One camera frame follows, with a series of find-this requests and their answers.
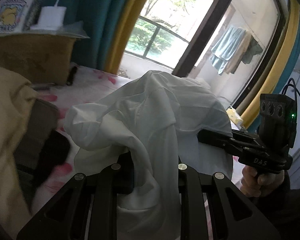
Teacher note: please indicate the dark folded clothes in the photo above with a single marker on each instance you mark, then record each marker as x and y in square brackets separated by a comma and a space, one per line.
[41, 149]

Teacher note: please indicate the brown cardboard box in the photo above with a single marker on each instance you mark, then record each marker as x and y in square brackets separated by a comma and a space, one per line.
[41, 58]

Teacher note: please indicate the dark window frame post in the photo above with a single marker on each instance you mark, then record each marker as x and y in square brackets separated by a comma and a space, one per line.
[201, 37]

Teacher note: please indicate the yellow tissue pack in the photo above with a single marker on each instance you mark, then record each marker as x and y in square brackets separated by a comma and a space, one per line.
[234, 116]

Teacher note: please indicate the black remote stick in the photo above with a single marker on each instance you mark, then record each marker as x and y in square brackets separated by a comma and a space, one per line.
[71, 75]

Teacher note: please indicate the person's right hand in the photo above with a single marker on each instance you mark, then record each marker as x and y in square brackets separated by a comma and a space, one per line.
[254, 185]

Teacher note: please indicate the yellow curtain right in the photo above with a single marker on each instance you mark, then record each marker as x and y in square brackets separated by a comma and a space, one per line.
[277, 68]

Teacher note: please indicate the white large garment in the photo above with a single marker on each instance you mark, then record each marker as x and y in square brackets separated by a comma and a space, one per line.
[150, 139]

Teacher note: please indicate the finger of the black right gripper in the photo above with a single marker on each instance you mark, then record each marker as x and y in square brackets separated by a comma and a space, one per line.
[213, 138]

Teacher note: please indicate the floral pink bed sheet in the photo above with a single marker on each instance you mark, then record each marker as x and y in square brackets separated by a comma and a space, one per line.
[90, 87]

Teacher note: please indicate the beige pillow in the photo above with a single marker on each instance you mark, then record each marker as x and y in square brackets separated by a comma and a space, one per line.
[16, 101]

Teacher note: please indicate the yellow curtain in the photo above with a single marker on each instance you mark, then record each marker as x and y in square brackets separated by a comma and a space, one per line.
[124, 28]
[277, 68]

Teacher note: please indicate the teal curtain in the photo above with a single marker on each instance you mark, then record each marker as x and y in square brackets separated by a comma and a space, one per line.
[100, 18]

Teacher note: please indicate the black camera box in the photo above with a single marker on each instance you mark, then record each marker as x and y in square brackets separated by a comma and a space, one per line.
[278, 120]

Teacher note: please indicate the dark green hanging garment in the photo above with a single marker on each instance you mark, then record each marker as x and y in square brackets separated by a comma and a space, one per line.
[252, 50]

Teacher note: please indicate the white charger with cable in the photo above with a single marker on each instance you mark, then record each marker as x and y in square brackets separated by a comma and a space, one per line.
[50, 18]

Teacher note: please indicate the printed tissue box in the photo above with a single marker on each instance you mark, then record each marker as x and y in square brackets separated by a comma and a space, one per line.
[17, 16]

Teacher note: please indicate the black balcony railing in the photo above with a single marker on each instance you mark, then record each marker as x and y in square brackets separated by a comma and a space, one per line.
[156, 43]

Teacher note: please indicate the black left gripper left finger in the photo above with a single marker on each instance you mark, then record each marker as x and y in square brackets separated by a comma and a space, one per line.
[85, 207]

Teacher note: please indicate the beige hanging garment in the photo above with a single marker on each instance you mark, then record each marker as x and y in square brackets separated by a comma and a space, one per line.
[234, 62]

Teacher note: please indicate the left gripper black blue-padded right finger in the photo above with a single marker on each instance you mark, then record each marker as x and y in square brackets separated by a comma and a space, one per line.
[212, 203]

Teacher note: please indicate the light blue hanging towel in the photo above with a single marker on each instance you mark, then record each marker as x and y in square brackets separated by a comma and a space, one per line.
[225, 48]

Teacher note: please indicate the yellow curtain left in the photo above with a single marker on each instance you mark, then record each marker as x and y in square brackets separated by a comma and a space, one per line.
[124, 28]

